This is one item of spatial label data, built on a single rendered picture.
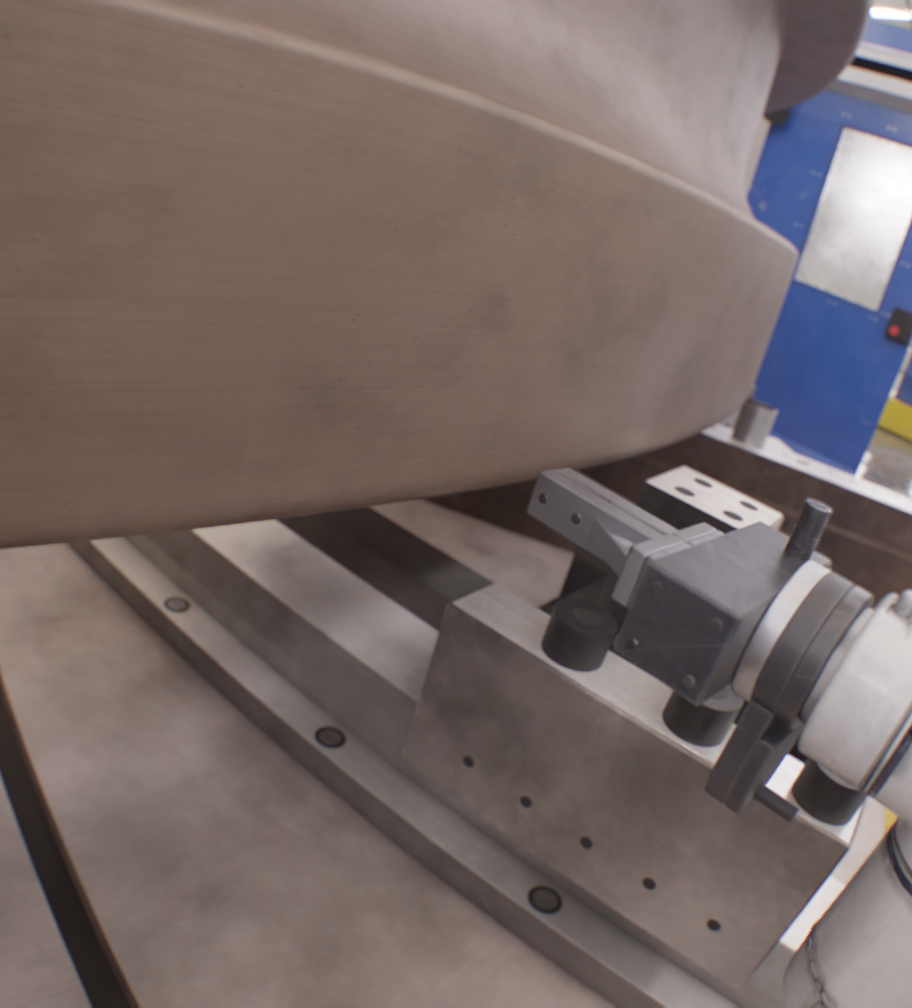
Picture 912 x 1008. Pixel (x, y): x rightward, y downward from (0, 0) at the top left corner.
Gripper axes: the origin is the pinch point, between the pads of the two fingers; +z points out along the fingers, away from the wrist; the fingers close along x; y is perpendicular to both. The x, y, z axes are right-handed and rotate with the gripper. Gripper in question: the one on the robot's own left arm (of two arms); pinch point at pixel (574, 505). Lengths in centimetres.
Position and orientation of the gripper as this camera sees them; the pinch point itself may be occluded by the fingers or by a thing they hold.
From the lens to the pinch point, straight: 44.6
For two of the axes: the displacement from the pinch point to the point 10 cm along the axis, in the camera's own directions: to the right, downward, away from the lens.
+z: -6.9, -4.6, 5.6
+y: 2.6, -8.8, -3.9
